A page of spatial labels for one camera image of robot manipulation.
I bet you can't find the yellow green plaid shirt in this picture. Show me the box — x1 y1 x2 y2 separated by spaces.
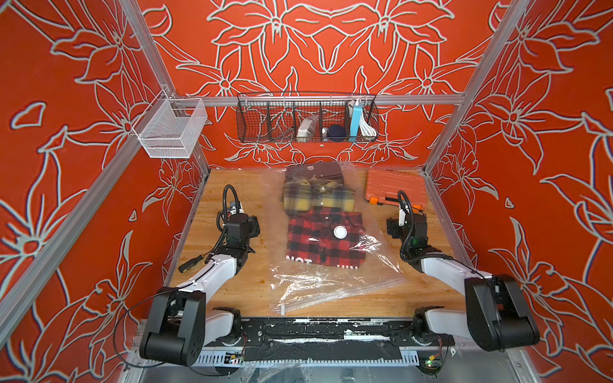
282 178 355 215

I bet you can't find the red black plaid shirt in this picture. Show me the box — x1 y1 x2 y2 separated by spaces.
286 207 367 270

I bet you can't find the clear plastic vacuum bag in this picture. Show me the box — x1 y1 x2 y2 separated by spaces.
261 161 406 314

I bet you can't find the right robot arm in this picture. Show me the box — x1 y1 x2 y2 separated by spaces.
387 191 541 352

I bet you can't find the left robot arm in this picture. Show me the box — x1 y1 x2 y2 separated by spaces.
139 184 260 369

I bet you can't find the white vacuum bag valve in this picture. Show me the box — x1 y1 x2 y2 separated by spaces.
333 225 348 239

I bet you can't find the orange plastic tool case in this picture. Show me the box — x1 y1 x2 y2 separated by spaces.
364 169 428 210

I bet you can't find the grey packet in basket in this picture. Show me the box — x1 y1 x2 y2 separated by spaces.
296 115 319 143

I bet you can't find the dark blue round object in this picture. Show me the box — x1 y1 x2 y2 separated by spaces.
327 124 347 143

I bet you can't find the light blue box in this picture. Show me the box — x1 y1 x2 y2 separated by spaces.
348 101 362 142

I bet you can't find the black handled screwdriver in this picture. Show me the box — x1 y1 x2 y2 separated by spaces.
178 252 212 274

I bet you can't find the white coiled cable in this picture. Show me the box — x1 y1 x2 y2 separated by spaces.
358 111 378 140

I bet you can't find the white wire wall basket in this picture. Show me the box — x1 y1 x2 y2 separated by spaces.
134 99 208 159

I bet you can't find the black wire wall basket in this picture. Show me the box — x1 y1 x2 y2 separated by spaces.
236 91 380 144

